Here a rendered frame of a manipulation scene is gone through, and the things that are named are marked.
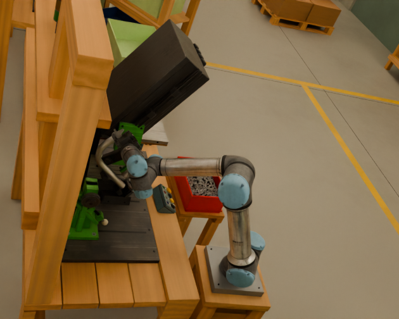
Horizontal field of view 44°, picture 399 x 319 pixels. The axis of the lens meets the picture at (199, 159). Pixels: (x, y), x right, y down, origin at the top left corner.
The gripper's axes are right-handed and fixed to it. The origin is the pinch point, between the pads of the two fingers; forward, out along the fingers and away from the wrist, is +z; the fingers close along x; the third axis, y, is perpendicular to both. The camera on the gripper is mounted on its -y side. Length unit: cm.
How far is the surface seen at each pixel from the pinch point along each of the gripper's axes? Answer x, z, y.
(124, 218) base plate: -31.8, -8.2, -18.5
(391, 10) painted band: -345, 529, 490
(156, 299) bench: -47, -48, -24
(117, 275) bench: -35, -37, -31
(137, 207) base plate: -35.6, -1.3, -11.5
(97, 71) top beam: 54, -80, 12
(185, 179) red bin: -51, 18, 15
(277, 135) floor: -201, 216, 122
